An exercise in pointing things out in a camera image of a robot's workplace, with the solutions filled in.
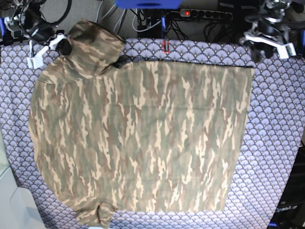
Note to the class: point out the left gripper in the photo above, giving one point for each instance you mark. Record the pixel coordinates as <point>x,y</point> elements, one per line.
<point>273,34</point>

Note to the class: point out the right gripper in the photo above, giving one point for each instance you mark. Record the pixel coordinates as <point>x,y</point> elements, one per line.
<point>41,31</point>

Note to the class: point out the camouflage T-shirt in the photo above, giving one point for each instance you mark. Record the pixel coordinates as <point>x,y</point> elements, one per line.
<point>147,136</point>

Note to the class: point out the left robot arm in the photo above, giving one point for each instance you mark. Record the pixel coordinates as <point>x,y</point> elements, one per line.
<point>273,11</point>

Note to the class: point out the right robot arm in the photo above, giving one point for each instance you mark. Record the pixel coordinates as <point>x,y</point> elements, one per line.
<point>13,27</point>

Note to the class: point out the black power strip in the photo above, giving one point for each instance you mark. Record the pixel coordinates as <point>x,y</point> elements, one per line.
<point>205,14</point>

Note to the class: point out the red and black clamp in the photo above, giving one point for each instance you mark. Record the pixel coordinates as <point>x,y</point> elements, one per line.
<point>166,46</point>

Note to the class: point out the light grey plastic furniture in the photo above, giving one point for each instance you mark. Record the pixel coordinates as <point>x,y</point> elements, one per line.
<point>17,207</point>

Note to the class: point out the black OpenArm base box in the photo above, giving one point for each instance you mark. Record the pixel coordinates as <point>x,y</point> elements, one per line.
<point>290,212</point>

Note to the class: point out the blue mount bracket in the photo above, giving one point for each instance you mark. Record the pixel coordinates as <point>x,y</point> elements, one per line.
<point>148,4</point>

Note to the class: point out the blue clamp handle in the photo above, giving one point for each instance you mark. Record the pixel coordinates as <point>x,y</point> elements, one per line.
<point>163,25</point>

